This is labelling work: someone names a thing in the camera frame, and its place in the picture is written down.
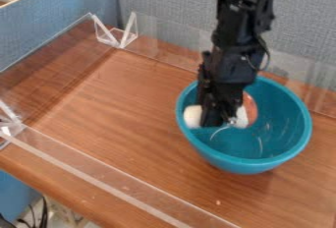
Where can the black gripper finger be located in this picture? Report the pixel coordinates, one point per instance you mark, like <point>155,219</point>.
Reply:
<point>231,101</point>
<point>209,98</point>

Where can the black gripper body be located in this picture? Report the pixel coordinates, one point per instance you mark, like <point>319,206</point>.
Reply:
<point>231,68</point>

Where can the white brown toy mushroom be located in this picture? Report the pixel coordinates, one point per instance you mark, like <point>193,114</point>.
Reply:
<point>244,119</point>

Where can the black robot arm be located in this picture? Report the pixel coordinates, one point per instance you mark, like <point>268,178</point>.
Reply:
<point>241,21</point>

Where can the blue plastic bowl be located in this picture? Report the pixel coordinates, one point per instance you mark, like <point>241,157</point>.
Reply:
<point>261,147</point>

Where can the clear acrylic back barrier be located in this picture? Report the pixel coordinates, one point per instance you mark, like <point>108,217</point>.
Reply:
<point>177,45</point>

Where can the clear acrylic barrier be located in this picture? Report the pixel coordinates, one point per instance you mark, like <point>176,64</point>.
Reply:
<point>171,209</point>
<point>47,74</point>
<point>177,45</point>

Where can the clear acrylic front barrier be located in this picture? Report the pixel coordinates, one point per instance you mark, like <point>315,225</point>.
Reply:
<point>171,209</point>

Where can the clear acrylic left barrier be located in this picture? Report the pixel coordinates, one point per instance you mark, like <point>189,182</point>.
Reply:
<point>47,74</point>

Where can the clear acrylic corner bracket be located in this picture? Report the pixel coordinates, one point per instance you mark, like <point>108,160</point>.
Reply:
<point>116,37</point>

